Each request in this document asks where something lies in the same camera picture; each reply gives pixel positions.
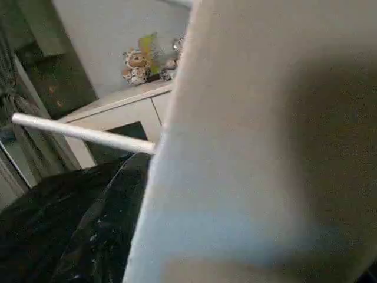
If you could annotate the brown spotted plush toy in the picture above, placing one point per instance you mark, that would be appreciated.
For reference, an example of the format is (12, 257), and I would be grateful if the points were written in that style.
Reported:
(136, 66)

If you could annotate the white cabinet with glass doors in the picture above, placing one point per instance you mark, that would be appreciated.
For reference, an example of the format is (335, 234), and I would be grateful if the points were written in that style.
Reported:
(123, 109)

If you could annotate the white plastic table leg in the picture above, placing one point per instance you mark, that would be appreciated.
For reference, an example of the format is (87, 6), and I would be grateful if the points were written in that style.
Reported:
(82, 133)
(265, 147)

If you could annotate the grey plush toy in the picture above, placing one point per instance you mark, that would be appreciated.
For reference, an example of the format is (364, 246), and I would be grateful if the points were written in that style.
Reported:
(171, 62)

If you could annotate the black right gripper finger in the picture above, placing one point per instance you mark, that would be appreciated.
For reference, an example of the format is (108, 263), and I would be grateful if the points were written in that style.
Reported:
(112, 224)

